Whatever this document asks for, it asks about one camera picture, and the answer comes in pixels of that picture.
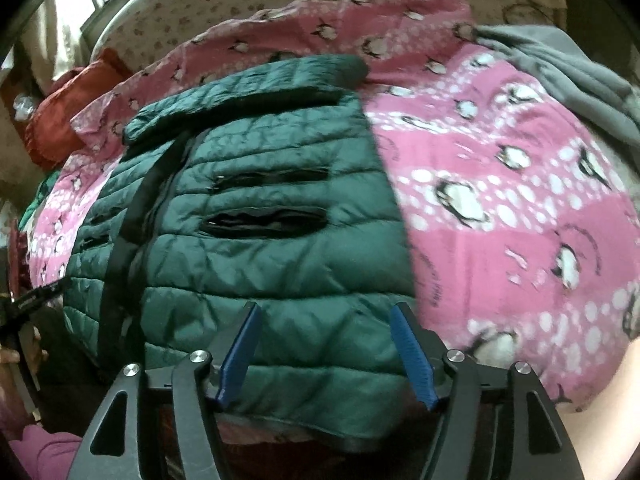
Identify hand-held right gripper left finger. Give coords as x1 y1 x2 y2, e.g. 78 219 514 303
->
65 302 263 480

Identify clear plastic bottle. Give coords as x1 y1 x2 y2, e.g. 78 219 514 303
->
12 94 36 121

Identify beige curtain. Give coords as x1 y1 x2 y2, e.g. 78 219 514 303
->
30 0 96 81

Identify person's left hand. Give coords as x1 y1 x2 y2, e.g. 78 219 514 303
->
0 327 50 367

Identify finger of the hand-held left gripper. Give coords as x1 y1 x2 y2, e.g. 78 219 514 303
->
0 280 68 321

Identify red ruffled pillow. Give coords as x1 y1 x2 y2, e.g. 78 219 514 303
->
25 49 133 171

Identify green printed cloth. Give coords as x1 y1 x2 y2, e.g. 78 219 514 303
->
20 170 63 231

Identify green quilted puffer jacket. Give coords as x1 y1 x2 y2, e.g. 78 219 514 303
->
62 55 426 453

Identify pink penguin print blanket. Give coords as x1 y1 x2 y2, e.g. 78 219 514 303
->
27 0 640 413

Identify grey cloth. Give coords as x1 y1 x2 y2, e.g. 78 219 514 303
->
472 24 640 146

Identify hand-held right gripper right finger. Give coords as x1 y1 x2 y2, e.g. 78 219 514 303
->
391 302 586 480

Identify dark red cloth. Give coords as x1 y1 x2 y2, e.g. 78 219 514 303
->
10 220 31 281

